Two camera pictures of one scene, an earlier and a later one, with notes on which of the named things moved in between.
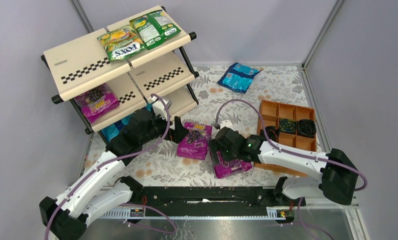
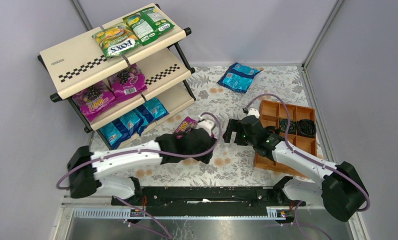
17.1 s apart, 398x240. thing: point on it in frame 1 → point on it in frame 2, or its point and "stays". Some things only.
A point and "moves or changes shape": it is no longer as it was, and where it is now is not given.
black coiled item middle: [287, 125] stays
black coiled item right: [306, 127] stays
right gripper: [215, 147] → [236, 132]
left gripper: [169, 126] → [192, 136]
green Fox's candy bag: [121, 43] moves or changes shape
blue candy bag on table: [238, 77] stays
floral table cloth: [229, 97] stays
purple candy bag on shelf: [96, 102] stays
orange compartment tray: [273, 112] stays
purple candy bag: [228, 167] → [128, 82]
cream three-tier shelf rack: [141, 65] stays
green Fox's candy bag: [155, 27] moves or changes shape
